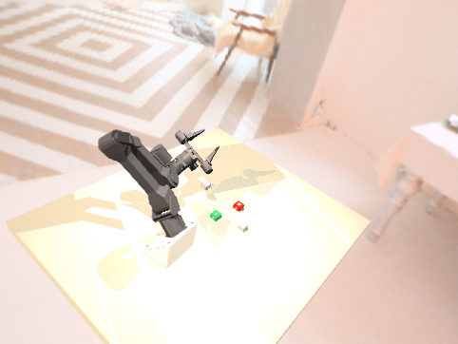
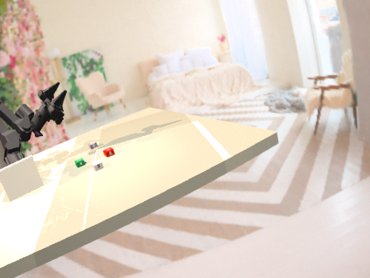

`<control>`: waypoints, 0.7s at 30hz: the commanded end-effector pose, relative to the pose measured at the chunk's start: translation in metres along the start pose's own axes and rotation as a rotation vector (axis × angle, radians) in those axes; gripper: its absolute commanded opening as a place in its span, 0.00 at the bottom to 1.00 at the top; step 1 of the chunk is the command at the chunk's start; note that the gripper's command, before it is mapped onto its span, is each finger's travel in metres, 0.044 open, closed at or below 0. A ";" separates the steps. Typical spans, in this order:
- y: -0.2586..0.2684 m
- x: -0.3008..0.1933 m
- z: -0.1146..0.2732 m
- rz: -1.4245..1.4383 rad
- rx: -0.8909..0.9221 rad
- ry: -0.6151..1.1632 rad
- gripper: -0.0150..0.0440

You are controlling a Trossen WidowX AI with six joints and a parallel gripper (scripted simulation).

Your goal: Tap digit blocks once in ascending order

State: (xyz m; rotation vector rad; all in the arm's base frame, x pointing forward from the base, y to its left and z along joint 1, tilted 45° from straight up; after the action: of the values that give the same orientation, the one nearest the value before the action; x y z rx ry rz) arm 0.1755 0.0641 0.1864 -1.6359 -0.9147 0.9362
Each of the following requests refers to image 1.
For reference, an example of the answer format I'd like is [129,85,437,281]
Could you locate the green block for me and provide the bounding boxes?
[210,210,222,221]

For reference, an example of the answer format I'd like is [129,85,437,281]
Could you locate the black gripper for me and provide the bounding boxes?
[175,129,219,175]

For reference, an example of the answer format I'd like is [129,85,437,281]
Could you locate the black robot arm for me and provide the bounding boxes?
[98,129,188,238]

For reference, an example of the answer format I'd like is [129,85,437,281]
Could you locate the red block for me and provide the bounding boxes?
[233,201,244,211]

